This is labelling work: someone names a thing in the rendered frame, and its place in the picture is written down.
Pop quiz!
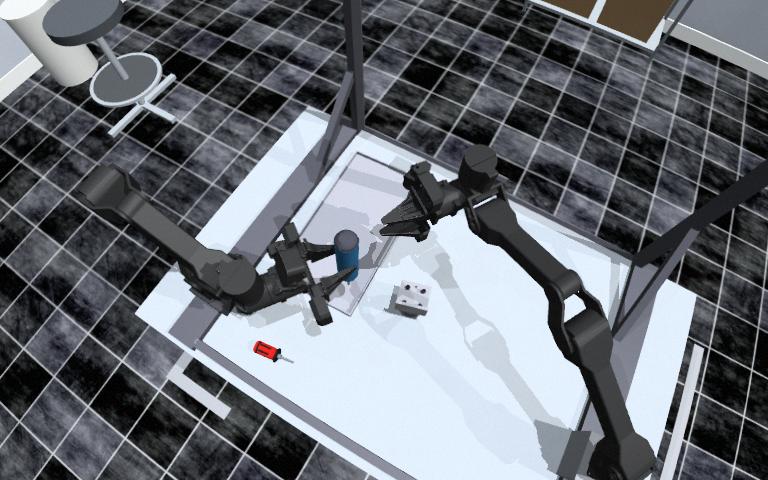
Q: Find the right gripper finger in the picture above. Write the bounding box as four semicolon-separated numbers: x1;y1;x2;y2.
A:
303;238;335;263
319;265;357;302

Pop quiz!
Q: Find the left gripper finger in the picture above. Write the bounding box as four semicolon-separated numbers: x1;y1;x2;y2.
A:
381;185;428;225
379;221;420;238

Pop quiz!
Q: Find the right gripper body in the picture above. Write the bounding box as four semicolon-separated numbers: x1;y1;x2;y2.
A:
263;222;333;326

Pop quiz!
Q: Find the grey l-shaped bracket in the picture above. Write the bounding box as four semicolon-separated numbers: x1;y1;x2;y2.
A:
395;279;432;316

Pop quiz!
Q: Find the red screwdriver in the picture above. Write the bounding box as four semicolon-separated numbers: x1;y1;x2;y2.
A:
253;340;294;364

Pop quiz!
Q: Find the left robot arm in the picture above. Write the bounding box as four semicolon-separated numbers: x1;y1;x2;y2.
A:
452;144;656;480

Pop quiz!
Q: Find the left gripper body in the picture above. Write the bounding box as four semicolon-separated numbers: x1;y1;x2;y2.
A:
414;171;464;243

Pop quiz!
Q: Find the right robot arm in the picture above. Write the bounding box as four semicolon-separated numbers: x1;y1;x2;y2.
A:
77;163;306;315

